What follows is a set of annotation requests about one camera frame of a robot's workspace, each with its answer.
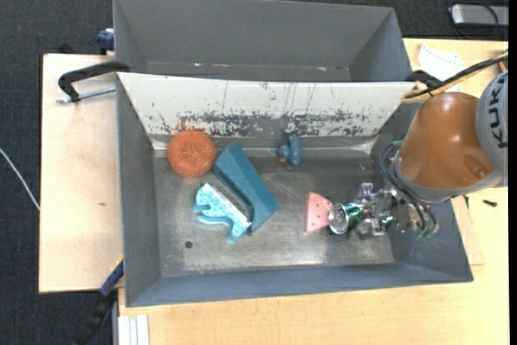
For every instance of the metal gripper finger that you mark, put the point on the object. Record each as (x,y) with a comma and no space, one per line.
(369,229)
(373,194)

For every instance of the green drink can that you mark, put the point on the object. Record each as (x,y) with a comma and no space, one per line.
(341,219)

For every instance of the pink toy watermelon slice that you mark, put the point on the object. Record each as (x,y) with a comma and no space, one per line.
(316,214)

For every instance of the small black screw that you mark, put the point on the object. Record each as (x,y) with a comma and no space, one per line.
(490,203)

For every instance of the blue toy duck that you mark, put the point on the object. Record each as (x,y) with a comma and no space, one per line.
(291,151)

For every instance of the grey metal bin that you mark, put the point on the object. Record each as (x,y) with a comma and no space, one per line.
(258,254)

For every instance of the teal plastic angled block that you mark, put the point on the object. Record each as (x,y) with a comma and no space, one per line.
(246,182)

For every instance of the white paper sheet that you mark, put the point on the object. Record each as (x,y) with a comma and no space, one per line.
(438,60)

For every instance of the light blue patterned sponge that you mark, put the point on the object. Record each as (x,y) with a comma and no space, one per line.
(218,210)

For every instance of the orange round scouring pad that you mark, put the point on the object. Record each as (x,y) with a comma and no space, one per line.
(191,153)

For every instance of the pale wood board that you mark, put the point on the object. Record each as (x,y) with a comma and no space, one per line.
(76,182)

